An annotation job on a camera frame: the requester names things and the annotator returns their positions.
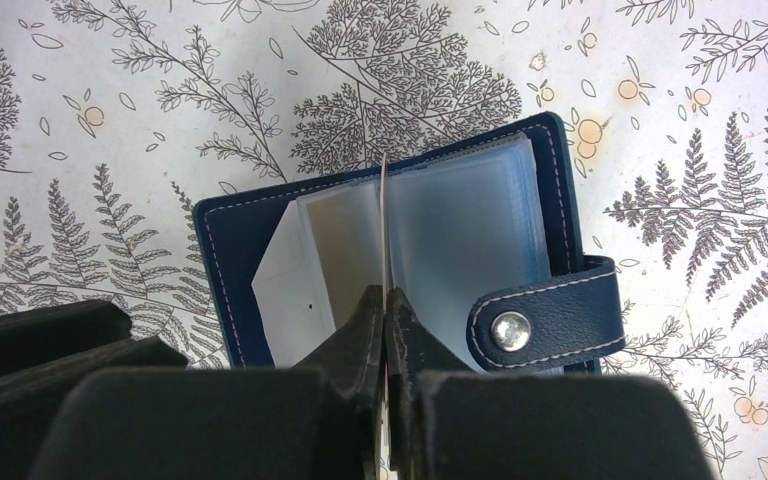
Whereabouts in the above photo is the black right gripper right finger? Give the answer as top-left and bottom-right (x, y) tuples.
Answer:
(385, 289), (713, 479)

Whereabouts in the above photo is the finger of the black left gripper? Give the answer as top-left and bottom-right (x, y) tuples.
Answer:
(0, 299), (188, 479)

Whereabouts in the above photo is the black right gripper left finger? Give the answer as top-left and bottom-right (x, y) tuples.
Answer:
(29, 285), (384, 479)

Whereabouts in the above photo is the blue leather card holder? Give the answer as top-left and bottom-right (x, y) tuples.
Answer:
(193, 112), (626, 372)

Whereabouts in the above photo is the gold credit card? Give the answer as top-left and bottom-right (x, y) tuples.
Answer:
(379, 155), (390, 297)

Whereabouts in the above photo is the floral table mat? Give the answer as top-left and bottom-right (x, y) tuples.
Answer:
(0, 1), (768, 479)

